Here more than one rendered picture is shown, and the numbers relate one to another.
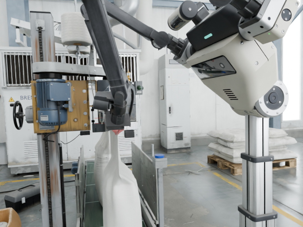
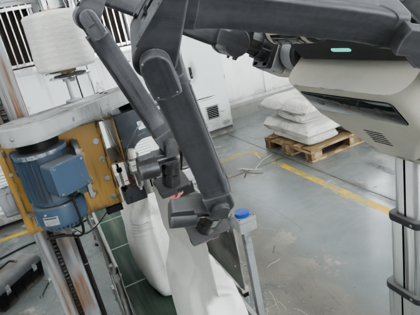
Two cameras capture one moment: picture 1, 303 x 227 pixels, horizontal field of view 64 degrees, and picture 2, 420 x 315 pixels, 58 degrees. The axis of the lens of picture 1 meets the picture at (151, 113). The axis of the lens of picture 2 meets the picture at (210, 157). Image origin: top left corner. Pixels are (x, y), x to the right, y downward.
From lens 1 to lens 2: 47 cm
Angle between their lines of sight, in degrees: 18
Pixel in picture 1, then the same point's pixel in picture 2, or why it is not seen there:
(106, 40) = (199, 140)
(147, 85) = not seen: hidden behind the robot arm
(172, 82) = not seen: hidden behind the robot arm
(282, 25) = not seen: outside the picture
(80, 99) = (92, 157)
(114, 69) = (211, 175)
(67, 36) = (50, 64)
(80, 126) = (104, 200)
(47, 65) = (30, 133)
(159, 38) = (233, 42)
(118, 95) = (221, 210)
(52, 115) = (64, 214)
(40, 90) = (30, 177)
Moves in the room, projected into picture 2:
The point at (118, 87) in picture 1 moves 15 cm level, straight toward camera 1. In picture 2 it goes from (220, 198) to (250, 232)
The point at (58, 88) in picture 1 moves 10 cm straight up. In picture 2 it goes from (67, 170) to (55, 135)
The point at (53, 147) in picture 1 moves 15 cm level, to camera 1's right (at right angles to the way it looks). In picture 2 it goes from (66, 244) to (107, 232)
